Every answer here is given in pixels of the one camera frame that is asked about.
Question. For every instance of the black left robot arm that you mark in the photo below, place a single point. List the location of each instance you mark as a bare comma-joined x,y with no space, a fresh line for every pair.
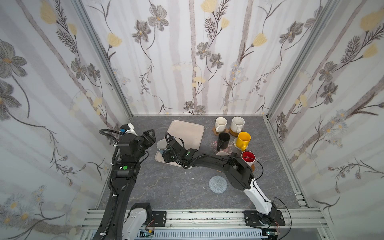
126,164

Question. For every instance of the pink cherry blossom coaster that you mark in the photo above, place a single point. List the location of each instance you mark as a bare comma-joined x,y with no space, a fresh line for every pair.
229,149

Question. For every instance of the cream mug front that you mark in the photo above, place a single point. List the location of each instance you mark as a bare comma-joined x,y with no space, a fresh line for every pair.
221,124

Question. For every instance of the light blue mug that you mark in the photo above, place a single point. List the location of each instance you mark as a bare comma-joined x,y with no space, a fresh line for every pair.
162,146

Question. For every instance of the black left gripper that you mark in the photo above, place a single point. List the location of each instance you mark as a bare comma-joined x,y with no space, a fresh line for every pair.
144,139

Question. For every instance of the beige rectangular tray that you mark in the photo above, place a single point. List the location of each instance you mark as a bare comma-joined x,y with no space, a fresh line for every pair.
190,133

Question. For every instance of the brown round wooden coaster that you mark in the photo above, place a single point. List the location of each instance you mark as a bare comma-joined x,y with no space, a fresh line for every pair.
233,133

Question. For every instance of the red interior white mug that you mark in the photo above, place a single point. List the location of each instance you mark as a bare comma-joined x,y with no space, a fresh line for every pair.
249,157

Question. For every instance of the grey blue round coaster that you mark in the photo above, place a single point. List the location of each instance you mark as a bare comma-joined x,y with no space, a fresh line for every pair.
218,184

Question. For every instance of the yellow mug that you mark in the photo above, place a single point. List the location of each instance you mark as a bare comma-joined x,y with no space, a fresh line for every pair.
242,141

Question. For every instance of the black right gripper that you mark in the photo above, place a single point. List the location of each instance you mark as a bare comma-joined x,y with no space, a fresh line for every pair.
173,147

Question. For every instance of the black mug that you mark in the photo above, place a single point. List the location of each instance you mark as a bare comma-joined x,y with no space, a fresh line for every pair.
223,141

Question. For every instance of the brown paw print coaster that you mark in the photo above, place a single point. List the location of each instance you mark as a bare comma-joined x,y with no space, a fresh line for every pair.
217,133

